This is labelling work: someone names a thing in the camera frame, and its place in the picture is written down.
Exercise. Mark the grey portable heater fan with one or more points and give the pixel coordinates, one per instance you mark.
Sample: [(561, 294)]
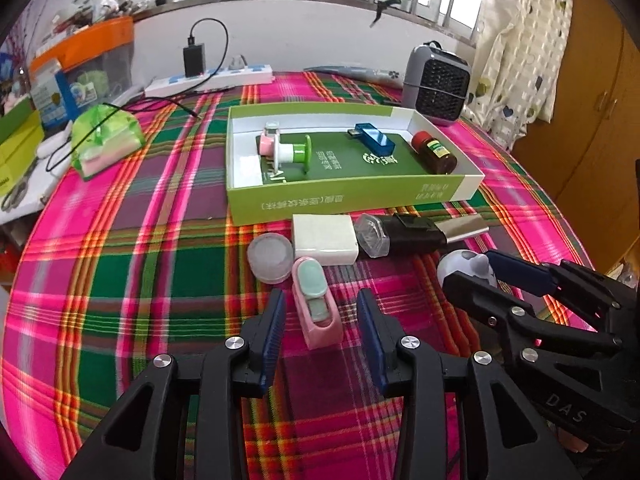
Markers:
[(440, 85)]

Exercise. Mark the lime yellow box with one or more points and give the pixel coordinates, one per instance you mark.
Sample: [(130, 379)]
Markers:
[(17, 167)]

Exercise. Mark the grey flower print umbrella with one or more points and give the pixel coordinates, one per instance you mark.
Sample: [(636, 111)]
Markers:
[(350, 74)]

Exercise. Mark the small pink bottle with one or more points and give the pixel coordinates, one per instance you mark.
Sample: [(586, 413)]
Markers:
[(267, 142)]

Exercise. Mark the scissors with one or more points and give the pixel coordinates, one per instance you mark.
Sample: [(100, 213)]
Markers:
[(15, 192)]

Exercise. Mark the white round cartoon gadget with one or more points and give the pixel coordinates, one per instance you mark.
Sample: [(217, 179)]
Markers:
[(460, 262)]

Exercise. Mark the black rectangular device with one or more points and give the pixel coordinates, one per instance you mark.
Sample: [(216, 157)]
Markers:
[(400, 232)]

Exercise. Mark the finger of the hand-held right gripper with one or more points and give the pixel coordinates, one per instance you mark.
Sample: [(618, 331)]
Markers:
[(520, 272), (470, 290)]

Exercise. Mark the green tissue packet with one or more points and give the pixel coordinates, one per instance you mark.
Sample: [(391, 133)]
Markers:
[(107, 142)]

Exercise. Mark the white charger block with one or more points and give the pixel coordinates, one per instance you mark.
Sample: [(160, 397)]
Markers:
[(325, 240)]

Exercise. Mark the person's right hand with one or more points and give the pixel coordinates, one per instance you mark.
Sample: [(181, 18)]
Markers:
[(575, 442)]

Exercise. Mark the pile of small clutter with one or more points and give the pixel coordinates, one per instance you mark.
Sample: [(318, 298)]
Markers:
[(85, 10)]

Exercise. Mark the white power strip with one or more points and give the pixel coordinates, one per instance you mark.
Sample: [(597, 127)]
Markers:
[(225, 77)]

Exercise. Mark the cream patterned curtain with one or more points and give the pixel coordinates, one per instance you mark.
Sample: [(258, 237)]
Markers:
[(520, 50)]

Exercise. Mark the black charger adapter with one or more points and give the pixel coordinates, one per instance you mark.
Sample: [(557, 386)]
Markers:
[(194, 60)]

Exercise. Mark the wooden wardrobe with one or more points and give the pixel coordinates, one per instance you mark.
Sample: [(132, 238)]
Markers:
[(590, 135)]

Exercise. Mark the green and white suction knob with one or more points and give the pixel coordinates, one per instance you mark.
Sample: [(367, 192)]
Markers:
[(295, 152)]

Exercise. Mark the brown jar with red lid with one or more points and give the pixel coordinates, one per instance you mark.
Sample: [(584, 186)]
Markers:
[(437, 152)]

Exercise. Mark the green and white cardboard box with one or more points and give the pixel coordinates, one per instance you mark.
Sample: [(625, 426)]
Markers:
[(350, 200)]

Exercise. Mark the white side table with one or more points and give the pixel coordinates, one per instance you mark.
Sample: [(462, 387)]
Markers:
[(30, 215)]

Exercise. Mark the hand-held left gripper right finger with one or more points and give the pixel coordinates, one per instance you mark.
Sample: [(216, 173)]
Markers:
[(372, 340)]

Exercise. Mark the blue carton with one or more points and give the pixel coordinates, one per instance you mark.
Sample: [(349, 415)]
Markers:
[(52, 95)]

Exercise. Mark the white oval object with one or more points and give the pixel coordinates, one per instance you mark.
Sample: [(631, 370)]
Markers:
[(52, 140)]

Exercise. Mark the blue translucent usb device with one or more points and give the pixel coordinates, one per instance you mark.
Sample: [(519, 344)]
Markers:
[(375, 142)]

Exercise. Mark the white plug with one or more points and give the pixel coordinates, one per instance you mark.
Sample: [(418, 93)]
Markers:
[(238, 63)]

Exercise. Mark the silver flat metal case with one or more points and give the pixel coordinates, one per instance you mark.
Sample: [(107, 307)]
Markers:
[(465, 225)]

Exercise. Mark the clear storage box orange lid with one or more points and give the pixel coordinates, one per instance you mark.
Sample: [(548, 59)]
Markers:
[(95, 60)]

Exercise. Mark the round white jar lid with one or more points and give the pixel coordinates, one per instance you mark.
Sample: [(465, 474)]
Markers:
[(270, 257)]

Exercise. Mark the pink case with mint lid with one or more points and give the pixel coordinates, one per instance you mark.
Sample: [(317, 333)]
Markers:
[(315, 300)]

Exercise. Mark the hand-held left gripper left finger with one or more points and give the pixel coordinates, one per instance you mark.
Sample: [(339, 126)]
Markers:
[(272, 340)]

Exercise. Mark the dark green box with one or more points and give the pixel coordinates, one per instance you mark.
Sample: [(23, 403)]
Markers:
[(17, 122)]

